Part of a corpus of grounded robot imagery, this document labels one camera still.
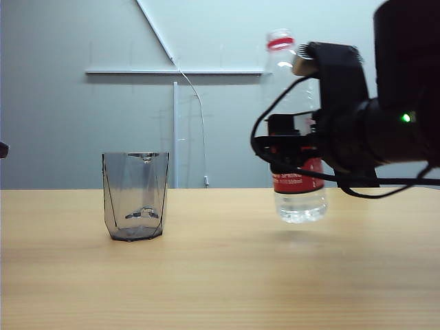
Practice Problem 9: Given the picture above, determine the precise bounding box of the clear red-label mineral water bottle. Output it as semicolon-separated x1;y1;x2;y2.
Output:
263;29;329;224

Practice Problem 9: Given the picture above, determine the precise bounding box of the white diagonal wall bar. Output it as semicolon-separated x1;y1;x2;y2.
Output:
135;0;177;63

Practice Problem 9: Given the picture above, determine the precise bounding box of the white vertical wall bar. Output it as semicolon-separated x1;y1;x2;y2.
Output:
171;81;179;189

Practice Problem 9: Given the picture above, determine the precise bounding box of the grey transparent faceted cup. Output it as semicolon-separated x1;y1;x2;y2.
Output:
101;152;170;243

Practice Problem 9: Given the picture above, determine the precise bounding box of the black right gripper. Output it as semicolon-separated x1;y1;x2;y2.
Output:
254;98;375;173

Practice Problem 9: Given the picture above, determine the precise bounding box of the white horizontal wall bar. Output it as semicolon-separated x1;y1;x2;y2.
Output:
85;67;267;77

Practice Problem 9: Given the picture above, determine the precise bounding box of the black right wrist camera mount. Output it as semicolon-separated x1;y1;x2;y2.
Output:
291;41;371;104

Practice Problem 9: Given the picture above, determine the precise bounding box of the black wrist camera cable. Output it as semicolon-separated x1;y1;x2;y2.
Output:
250;75;440;199

